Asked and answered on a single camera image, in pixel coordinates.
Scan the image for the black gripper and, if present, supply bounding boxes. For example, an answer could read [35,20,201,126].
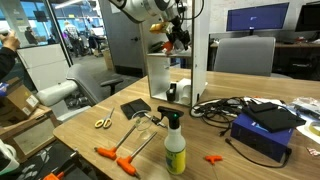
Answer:
[166,14,192,52]

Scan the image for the operator forearm in black sleeve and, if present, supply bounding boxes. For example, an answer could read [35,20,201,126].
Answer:
[0,46,18,83]

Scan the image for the white open shelf unit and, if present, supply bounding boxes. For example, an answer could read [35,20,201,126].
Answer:
[135,0,212,108]

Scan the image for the spray bottle with black trigger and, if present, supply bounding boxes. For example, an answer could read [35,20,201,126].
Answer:
[156,105,187,176]

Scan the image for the operator hand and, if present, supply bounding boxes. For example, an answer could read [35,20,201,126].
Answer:
[0,29,22,52]

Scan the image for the red round object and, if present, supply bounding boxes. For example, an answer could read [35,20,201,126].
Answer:
[161,40,175,56]

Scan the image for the black flat object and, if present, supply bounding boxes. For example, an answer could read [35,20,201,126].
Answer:
[148,40,165,54]

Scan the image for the white paper roll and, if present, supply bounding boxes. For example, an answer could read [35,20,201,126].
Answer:
[176,78,192,106]

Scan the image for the grey door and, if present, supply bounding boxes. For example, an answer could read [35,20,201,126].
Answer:
[98,0,147,78]

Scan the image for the wide blue screen monitor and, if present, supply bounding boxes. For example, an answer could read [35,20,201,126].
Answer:
[225,2,291,36]

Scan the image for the black folded wallet pad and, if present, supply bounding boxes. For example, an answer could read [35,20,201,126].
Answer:
[119,97,152,121]

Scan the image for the small black adapter plug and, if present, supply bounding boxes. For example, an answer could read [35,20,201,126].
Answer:
[143,112,168,130]

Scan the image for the clear drinking glass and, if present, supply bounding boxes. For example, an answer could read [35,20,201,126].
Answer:
[131,109,155,141]

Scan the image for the grey office chair with armrest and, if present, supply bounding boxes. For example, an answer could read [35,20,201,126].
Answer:
[65,63,125,108]

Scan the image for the standing person in white shirt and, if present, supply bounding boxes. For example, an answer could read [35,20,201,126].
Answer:
[63,20,83,58]

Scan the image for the black flat pouch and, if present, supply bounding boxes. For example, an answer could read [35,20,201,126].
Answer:
[241,101,307,133]

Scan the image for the blue cardboard box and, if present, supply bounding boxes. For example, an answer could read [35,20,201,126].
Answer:
[230,113,295,164]

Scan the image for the dark computer monitor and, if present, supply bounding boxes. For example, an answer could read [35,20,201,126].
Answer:
[294,1,320,33]

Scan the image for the white padded cylinder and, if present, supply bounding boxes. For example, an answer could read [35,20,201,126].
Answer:
[35,79,79,108]

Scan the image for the clear plastic bag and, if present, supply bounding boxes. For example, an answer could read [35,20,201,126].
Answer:
[289,96,320,118]

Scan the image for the white cabinet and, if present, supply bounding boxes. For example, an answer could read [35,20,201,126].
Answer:
[15,43,72,92]

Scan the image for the white paper sheet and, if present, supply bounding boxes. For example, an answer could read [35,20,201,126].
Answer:
[294,114,320,145]

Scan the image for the black and orange tool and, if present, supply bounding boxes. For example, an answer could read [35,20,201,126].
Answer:
[42,150,82,180]

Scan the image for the wooden side table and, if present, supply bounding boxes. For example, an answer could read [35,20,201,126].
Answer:
[0,104,63,164]

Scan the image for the white plastic container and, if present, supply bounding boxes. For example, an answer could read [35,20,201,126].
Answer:
[0,139,21,176]

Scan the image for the yellow wrist camera block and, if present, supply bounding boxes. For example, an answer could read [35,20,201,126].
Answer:
[148,21,171,35]

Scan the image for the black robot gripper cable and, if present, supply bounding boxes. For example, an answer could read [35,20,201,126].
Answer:
[179,0,206,21]

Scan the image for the tangled black cable bundle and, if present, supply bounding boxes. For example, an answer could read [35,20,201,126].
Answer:
[189,96,249,138]

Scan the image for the yellow handled scissors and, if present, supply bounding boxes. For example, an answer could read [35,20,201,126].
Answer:
[94,107,116,130]

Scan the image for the small orange T-handle key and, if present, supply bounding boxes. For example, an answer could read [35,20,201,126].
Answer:
[204,154,224,166]

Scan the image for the orange T-handle hex key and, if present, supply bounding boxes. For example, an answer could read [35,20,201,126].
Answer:
[93,123,138,161]
[115,131,159,179]

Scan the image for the single black cable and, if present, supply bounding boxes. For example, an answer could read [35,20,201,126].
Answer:
[224,137,293,169]

